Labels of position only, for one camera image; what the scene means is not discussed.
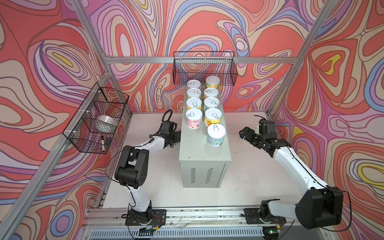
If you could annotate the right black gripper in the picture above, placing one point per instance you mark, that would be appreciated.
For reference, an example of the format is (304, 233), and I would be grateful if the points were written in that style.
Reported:
(250, 132)

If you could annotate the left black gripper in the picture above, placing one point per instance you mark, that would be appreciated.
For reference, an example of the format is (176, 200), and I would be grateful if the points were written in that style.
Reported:
(177, 138)

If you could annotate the white grey can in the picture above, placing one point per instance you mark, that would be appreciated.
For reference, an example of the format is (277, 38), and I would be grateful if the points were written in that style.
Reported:
(194, 118)

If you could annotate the blue grey can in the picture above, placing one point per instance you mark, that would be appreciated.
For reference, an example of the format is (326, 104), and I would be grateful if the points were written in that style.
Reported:
(216, 134)

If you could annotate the yellow can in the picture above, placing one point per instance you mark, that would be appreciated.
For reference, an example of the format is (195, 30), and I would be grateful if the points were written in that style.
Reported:
(194, 103)
(212, 116)

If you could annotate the green labelled can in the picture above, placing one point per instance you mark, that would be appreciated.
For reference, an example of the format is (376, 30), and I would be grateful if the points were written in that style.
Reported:
(194, 93)

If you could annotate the teal can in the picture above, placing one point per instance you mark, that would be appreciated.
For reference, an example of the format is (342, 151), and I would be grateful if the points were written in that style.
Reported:
(211, 102)

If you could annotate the pink labelled can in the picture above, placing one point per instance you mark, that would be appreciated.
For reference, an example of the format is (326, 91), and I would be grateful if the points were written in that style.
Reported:
(194, 84)

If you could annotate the orange red labelled can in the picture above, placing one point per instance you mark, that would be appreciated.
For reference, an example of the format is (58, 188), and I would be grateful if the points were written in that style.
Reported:
(211, 92)

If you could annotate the orange green lidded can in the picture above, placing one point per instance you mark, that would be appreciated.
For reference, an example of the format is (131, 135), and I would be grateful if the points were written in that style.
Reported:
(213, 82)

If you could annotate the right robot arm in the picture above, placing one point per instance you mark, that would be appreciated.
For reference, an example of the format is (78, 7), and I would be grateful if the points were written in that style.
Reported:
(321, 205)

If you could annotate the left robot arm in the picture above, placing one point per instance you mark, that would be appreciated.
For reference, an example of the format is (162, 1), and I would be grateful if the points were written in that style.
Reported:
(132, 168)

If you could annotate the grey metal cabinet counter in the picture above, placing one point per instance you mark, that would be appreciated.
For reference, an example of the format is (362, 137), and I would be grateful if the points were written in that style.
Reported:
(202, 165)

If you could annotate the white tape roll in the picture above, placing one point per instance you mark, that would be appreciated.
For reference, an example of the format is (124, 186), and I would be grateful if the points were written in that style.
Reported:
(108, 120)

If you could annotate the black marker pen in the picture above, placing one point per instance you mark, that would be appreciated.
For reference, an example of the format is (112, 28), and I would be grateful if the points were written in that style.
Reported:
(102, 144)

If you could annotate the green circuit board right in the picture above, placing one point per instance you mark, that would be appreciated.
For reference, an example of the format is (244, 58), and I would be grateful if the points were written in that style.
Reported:
(272, 230)

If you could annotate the green circuit board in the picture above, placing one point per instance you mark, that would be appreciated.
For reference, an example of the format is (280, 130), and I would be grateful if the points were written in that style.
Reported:
(147, 231)
(272, 230)

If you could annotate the green circuit board left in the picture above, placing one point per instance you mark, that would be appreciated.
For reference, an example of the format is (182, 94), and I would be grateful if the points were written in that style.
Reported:
(147, 231)

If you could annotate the black wire basket rear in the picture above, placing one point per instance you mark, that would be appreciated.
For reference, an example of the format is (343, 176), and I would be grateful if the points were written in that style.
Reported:
(199, 65)

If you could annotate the black wire basket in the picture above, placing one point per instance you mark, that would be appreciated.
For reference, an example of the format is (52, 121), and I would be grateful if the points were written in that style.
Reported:
(199, 65)
(85, 132)

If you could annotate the black wire basket left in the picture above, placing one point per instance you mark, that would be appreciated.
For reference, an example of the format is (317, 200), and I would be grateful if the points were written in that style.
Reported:
(85, 132)

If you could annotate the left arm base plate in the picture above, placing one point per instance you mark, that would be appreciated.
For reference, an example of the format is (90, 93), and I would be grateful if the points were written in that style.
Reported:
(154, 218)

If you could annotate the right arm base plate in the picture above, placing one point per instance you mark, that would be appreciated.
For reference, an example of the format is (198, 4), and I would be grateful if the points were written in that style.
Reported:
(255, 216)

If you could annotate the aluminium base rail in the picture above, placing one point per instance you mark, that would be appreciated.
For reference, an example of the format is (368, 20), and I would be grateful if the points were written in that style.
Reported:
(176, 217)

